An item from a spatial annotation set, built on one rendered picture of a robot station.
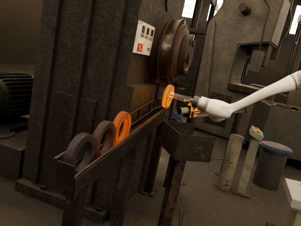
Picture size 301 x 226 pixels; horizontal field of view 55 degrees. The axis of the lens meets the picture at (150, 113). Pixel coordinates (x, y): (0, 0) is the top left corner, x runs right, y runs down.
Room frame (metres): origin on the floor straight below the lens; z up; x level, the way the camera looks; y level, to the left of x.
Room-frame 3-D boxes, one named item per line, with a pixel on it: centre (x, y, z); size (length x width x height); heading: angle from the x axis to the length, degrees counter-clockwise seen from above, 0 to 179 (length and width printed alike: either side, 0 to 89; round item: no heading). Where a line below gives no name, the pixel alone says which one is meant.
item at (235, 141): (2.56, -0.81, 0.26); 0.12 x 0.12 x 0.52
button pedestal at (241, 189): (2.55, -0.97, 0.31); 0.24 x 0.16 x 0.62; 164
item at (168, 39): (2.11, -0.08, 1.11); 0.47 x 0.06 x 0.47; 164
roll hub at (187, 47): (2.08, -0.17, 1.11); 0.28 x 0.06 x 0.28; 164
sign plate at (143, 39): (1.81, 0.12, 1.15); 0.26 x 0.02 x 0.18; 164
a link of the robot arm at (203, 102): (1.83, -0.32, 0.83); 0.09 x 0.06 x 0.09; 164
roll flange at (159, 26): (2.13, 0.00, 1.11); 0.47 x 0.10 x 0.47; 164
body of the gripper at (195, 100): (1.85, -0.24, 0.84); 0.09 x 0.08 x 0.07; 74
